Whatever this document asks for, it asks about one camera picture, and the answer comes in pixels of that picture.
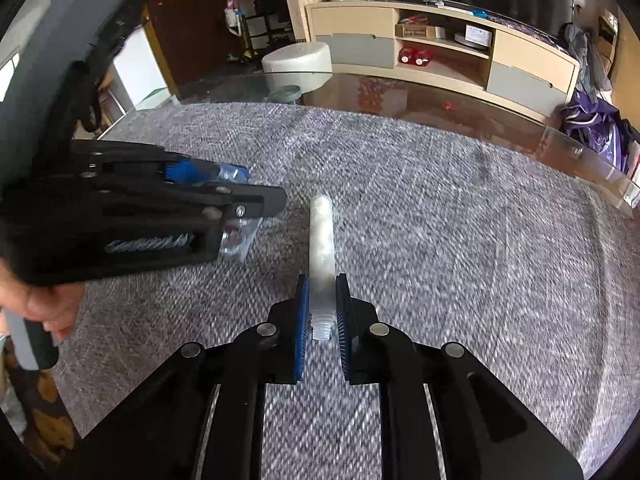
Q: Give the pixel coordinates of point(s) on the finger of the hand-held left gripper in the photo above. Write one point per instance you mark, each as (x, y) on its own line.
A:
(190, 172)
(200, 202)

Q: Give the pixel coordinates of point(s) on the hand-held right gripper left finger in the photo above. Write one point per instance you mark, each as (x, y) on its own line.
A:
(301, 332)

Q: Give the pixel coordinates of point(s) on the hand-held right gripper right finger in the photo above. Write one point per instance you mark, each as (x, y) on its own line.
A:
(342, 332)

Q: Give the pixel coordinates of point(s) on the clear blue plastic wrapper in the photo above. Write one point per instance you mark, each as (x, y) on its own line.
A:
(235, 173)

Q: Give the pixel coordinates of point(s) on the clear plastic tube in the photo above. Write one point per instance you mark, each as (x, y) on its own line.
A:
(321, 240)

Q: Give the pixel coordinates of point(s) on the person's left hand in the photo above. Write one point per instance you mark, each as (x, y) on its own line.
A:
(45, 305)

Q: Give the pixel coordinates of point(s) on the white side cabinet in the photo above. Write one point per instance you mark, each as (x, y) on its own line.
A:
(135, 75)

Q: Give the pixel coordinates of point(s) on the grey felt table mat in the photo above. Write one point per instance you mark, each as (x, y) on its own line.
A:
(450, 260)

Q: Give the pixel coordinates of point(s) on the dark brown door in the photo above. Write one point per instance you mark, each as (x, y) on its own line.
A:
(190, 35)

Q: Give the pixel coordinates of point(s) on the white round stool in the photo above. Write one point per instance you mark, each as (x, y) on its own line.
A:
(297, 62)

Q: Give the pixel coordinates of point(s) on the child's scooter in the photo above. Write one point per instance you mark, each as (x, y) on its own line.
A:
(237, 20)

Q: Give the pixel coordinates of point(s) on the beige lattice panel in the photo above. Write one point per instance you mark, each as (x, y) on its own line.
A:
(300, 0)

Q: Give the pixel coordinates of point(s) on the red items on shelf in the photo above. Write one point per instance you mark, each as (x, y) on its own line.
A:
(415, 56)

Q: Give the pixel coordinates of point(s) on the small cardboard box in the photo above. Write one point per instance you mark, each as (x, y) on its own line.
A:
(417, 31)

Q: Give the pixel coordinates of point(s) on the beige grey television cabinet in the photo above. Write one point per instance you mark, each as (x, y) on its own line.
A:
(520, 67)

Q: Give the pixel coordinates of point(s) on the white labelled box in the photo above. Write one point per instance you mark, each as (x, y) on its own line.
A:
(478, 35)

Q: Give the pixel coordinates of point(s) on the purple bag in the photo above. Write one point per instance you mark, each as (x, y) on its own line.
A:
(597, 130)

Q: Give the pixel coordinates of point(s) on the grey jacket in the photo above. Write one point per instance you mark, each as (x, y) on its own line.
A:
(587, 60)

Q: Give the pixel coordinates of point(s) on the tall cardboard box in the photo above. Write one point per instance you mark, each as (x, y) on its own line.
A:
(627, 60)

